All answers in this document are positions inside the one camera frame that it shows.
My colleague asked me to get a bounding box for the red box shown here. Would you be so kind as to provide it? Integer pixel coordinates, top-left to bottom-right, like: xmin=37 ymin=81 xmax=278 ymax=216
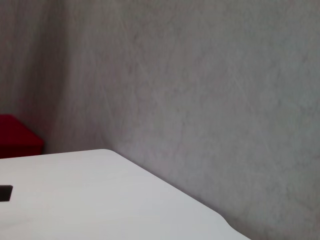
xmin=0 ymin=114 xmax=45 ymax=160

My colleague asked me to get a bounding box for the black rectangular object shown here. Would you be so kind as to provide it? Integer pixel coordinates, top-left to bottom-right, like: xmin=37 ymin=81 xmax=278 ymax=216
xmin=0 ymin=184 xmax=14 ymax=202

